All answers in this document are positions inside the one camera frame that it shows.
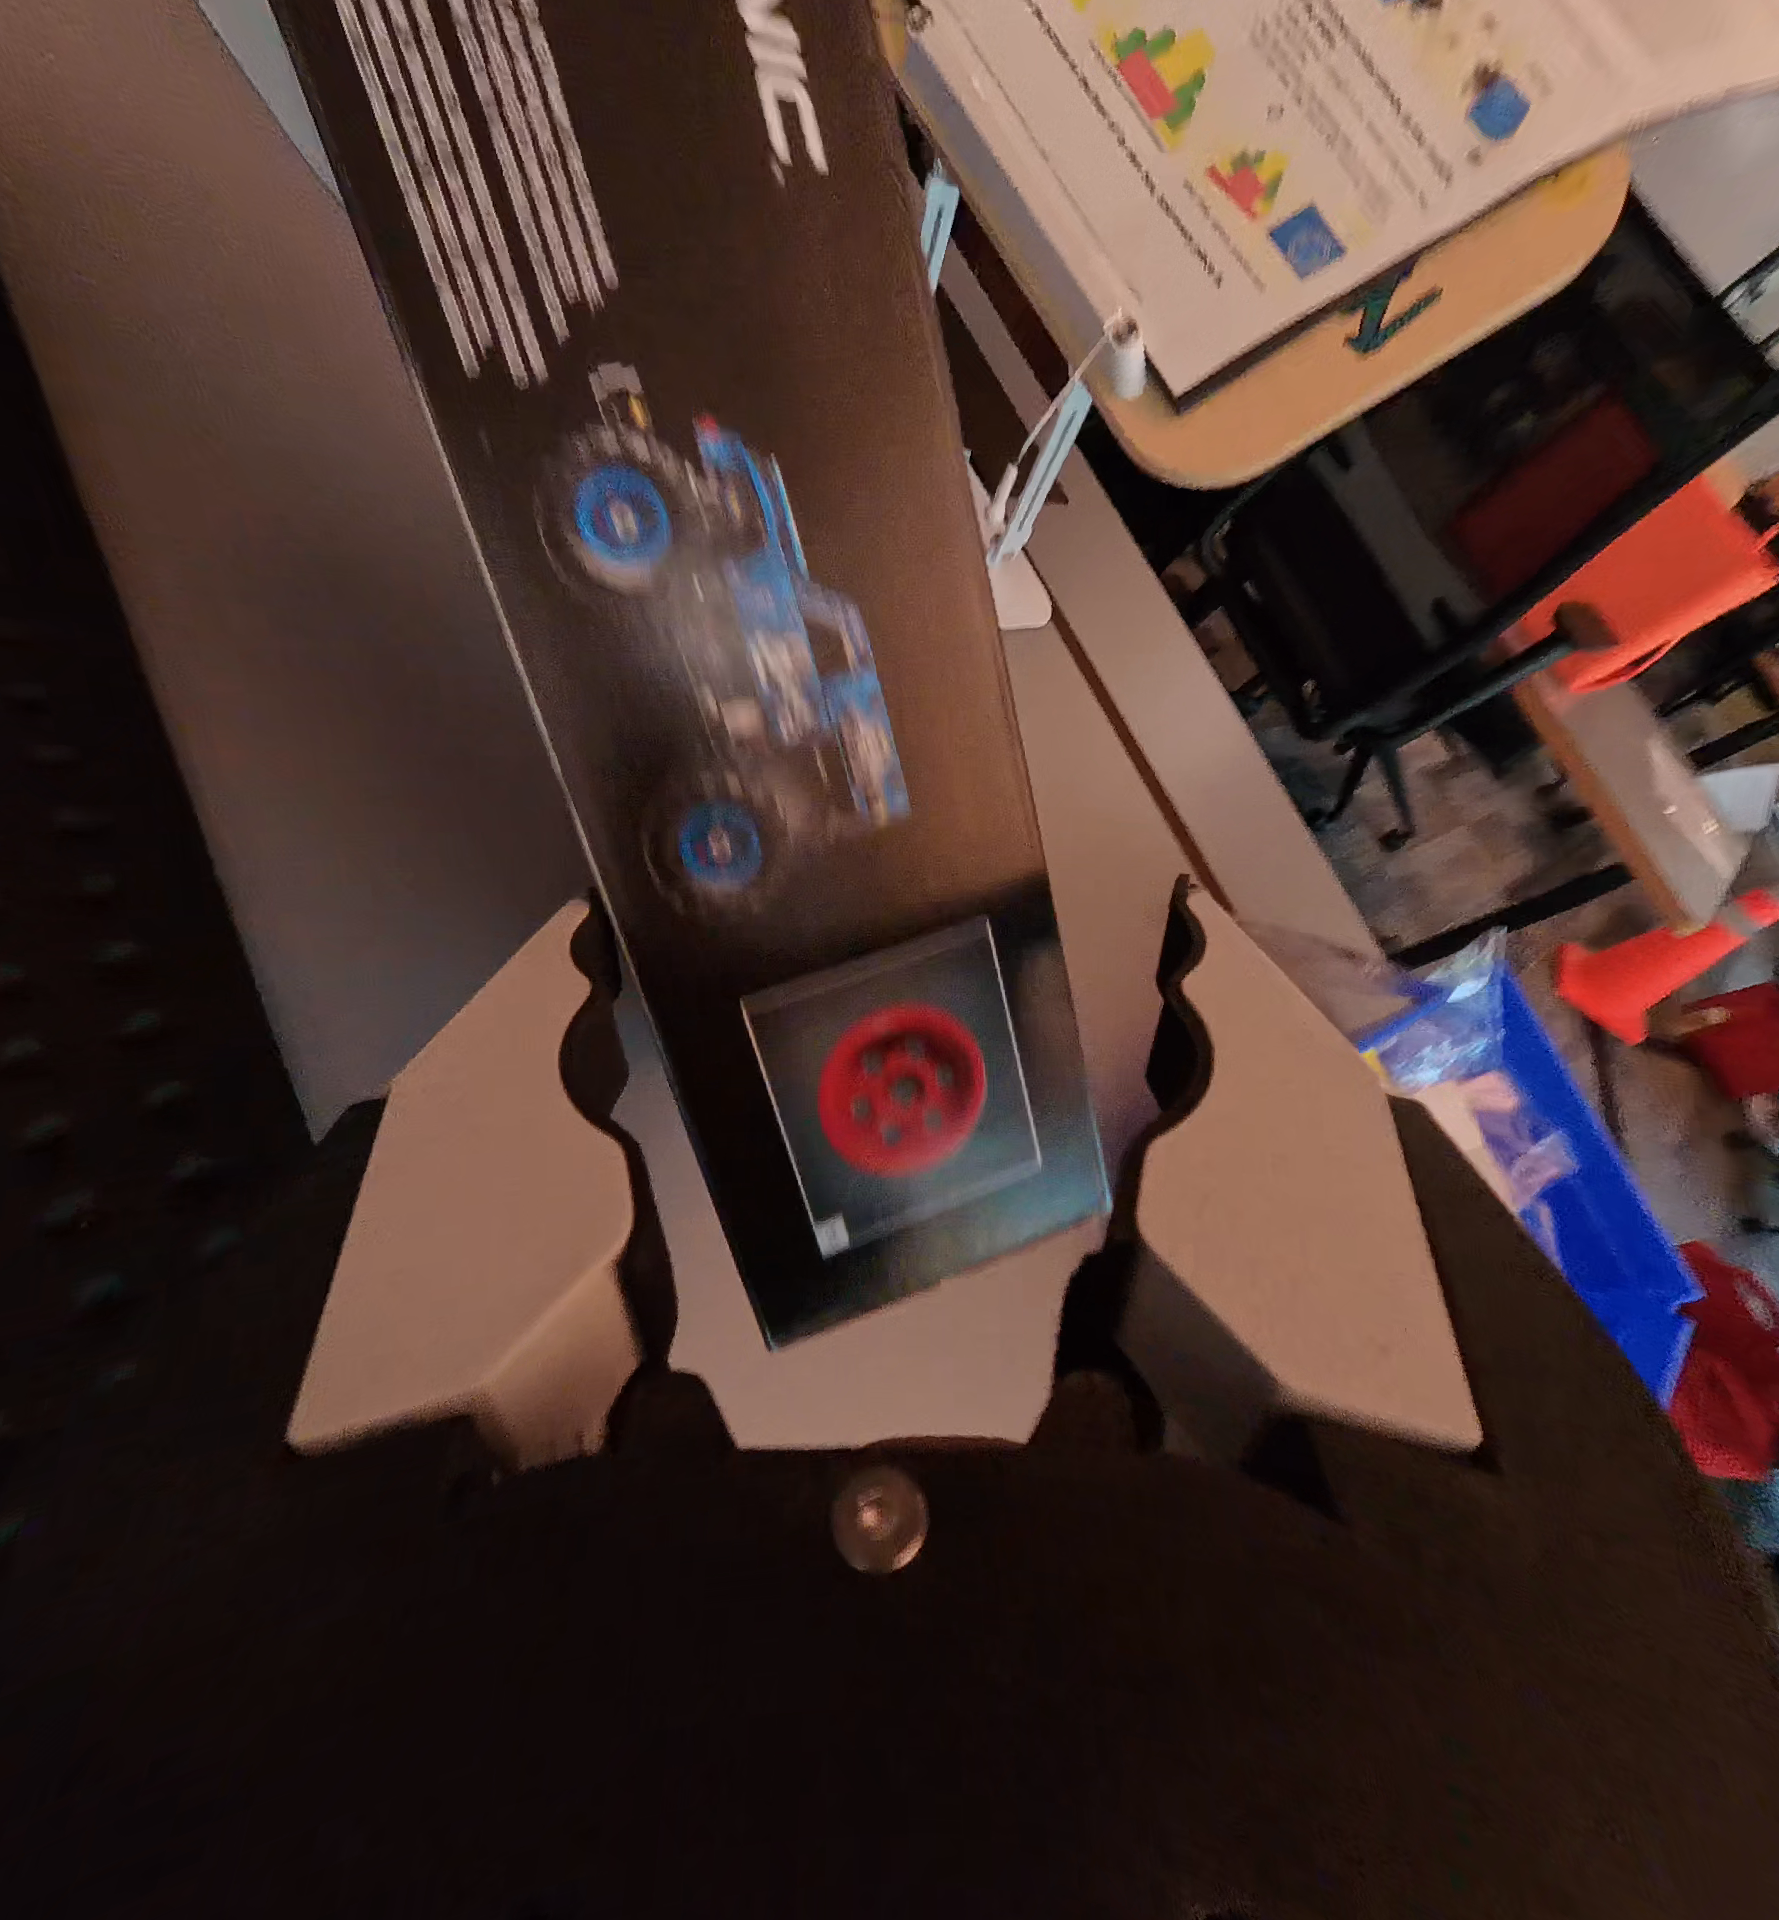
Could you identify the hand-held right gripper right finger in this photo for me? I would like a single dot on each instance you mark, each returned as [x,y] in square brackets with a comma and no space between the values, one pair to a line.
[1281,1232]

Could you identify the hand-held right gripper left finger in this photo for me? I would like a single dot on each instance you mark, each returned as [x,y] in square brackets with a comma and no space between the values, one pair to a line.
[484,1232]

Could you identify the blue storage bin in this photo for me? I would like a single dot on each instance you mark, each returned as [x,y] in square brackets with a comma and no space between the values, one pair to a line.
[1608,1232]

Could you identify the dark toy box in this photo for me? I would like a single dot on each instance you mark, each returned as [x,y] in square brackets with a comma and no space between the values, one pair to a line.
[755,452]

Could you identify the grey desk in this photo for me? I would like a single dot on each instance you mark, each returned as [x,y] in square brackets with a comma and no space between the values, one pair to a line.
[303,601]

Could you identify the shiny clear plastic bag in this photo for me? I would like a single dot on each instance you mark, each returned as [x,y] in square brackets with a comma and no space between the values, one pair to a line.
[1444,1019]

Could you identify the orange traffic cone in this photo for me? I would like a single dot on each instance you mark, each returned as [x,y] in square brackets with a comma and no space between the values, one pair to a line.
[1653,960]

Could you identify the red cloth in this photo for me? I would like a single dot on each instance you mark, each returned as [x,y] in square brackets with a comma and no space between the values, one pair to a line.
[1737,1366]

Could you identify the brown workbench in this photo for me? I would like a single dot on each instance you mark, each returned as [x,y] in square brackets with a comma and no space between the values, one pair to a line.
[1639,780]

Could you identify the black mesh office chair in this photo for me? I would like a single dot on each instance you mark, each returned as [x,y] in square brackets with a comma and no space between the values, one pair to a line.
[1356,630]

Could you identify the white book stand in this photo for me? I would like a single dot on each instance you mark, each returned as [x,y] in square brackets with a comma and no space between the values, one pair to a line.
[1429,390]

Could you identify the instruction booklet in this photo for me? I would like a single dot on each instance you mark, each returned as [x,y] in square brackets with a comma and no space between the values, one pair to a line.
[1281,136]

